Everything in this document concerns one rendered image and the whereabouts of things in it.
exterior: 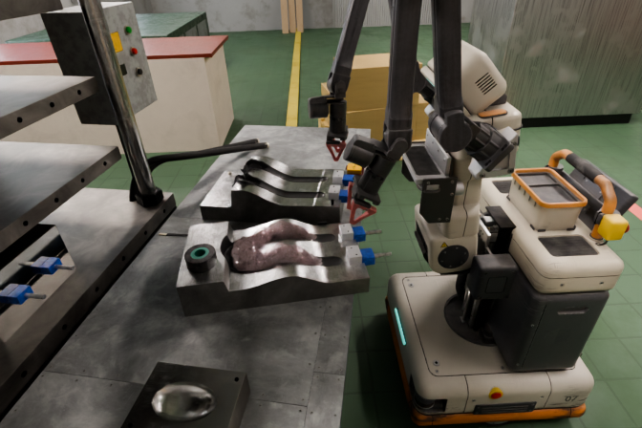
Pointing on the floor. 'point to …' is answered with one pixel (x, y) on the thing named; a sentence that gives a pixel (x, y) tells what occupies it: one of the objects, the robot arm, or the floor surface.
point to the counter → (219, 116)
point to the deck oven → (563, 31)
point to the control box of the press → (65, 40)
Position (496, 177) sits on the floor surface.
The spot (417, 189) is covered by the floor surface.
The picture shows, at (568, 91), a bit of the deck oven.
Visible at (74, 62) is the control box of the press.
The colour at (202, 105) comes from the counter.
